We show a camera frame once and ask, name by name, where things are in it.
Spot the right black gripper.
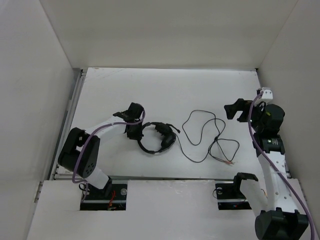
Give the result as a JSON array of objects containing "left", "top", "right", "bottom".
[{"left": 223, "top": 98, "right": 267, "bottom": 133}]

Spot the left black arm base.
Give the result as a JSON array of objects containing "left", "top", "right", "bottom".
[{"left": 79, "top": 182, "right": 128, "bottom": 211}]

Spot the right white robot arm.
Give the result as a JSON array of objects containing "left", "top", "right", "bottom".
[{"left": 224, "top": 98, "right": 310, "bottom": 240}]

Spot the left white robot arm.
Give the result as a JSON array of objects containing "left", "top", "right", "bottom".
[{"left": 57, "top": 102, "right": 146, "bottom": 201}]

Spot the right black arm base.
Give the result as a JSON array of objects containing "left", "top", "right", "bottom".
[{"left": 212, "top": 181, "right": 251, "bottom": 211}]

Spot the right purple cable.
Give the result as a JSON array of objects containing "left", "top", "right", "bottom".
[{"left": 248, "top": 89, "right": 316, "bottom": 240}]

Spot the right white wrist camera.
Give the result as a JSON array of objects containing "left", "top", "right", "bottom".
[{"left": 256, "top": 87, "right": 273, "bottom": 104}]

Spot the left aluminium rail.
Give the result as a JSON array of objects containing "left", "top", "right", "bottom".
[{"left": 46, "top": 68, "right": 88, "bottom": 180}]

